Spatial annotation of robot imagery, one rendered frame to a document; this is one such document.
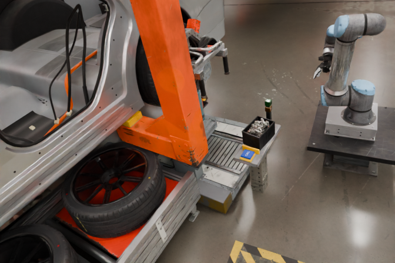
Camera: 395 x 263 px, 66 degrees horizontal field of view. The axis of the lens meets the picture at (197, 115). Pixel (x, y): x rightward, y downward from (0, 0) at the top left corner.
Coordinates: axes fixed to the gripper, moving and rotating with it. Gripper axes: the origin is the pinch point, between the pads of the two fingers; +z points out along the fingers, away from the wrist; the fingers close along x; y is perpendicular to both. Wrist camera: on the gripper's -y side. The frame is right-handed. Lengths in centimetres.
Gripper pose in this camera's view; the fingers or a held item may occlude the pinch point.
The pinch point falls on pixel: (323, 77)
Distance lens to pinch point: 240.8
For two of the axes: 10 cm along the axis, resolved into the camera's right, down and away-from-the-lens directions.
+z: -2.8, 9.1, -3.1
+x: -7.4, 0.1, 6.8
